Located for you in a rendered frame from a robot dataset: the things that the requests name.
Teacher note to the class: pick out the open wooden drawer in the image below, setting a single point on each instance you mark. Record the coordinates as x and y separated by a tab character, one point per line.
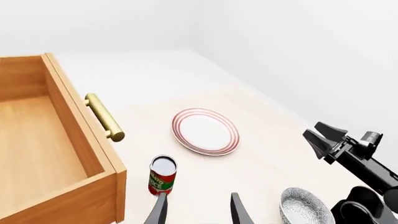
40	144

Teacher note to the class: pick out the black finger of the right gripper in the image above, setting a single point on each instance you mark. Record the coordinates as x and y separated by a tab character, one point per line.
330	131
315	143

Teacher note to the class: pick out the white plate with red rings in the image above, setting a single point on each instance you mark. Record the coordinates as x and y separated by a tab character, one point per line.
205	131

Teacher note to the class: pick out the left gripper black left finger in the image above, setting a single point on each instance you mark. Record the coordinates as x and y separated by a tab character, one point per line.
159	210

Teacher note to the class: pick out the black white patterned bowl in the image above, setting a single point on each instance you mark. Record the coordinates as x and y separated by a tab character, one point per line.
303	207

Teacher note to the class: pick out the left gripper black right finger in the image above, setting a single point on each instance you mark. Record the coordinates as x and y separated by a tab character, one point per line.
238	211

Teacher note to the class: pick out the tomato sauce tin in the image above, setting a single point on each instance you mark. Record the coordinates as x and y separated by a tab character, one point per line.
161	180

